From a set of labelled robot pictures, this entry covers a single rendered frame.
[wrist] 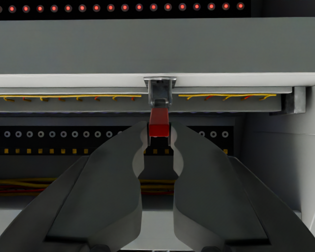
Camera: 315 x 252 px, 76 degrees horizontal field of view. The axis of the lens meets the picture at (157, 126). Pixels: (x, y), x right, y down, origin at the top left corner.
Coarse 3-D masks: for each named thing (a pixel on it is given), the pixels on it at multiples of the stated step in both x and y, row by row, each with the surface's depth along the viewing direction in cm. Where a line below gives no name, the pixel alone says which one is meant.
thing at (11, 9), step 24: (0, 0) 29; (24, 0) 29; (48, 0) 29; (72, 0) 29; (96, 0) 29; (120, 0) 29; (144, 0) 29; (168, 0) 29; (192, 0) 29; (216, 0) 29; (240, 0) 29
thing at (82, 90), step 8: (0, 88) 22; (8, 88) 22; (16, 88) 22; (24, 88) 22; (32, 88) 21; (40, 88) 21; (48, 88) 21; (56, 88) 21; (64, 88) 21; (72, 88) 21; (80, 88) 21; (88, 88) 21; (96, 88) 21; (104, 88) 21; (112, 88) 21; (120, 88) 21; (128, 88) 21; (136, 88) 21; (144, 88) 21; (176, 88) 21; (184, 88) 21; (192, 88) 21; (200, 88) 21; (208, 88) 21; (216, 88) 21; (224, 88) 21; (232, 88) 21; (240, 88) 21; (248, 88) 21; (256, 88) 21; (264, 88) 21; (272, 88) 21; (280, 88) 21; (288, 88) 21
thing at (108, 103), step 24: (0, 96) 22; (24, 96) 22; (48, 96) 22; (72, 96) 22; (96, 96) 22; (120, 96) 23; (144, 96) 23; (192, 96) 23; (216, 96) 23; (240, 96) 23; (264, 96) 23
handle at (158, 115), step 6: (156, 102) 17; (162, 102) 17; (156, 108) 15; (162, 108) 15; (150, 114) 14; (156, 114) 13; (162, 114) 13; (150, 120) 12; (156, 120) 12; (162, 120) 12; (168, 120) 12; (150, 126) 12; (156, 126) 12; (162, 126) 12; (168, 126) 12; (150, 132) 12; (156, 132) 12; (162, 132) 12; (168, 132) 12
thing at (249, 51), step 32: (0, 32) 16; (32, 32) 16; (64, 32) 16; (96, 32) 16; (128, 32) 16; (160, 32) 16; (192, 32) 16; (224, 32) 16; (256, 32) 16; (288, 32) 16; (0, 64) 16; (32, 64) 16; (64, 64) 16; (96, 64) 16; (128, 64) 16; (160, 64) 16; (192, 64) 16; (224, 64) 16; (256, 64) 16; (288, 64) 16; (288, 96) 22; (256, 128) 33; (288, 128) 25
